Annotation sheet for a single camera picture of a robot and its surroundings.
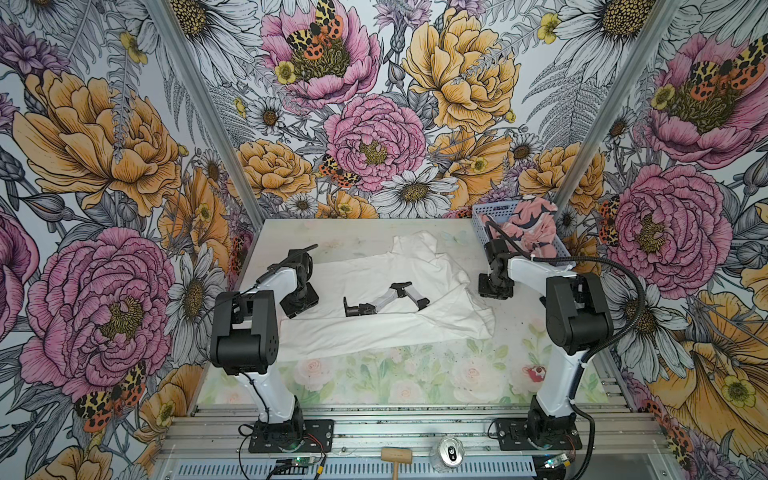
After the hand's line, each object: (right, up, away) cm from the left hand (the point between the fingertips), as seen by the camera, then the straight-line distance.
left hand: (303, 315), depth 94 cm
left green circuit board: (+7, -29, -23) cm, 38 cm away
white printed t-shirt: (+48, +2, +4) cm, 48 cm away
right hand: (+59, +4, +5) cm, 60 cm away
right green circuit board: (+66, -30, -23) cm, 76 cm away
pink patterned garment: (+81, +29, +21) cm, 88 cm away
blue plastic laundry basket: (+72, +37, +29) cm, 86 cm away
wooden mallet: (+28, -27, -24) cm, 46 cm away
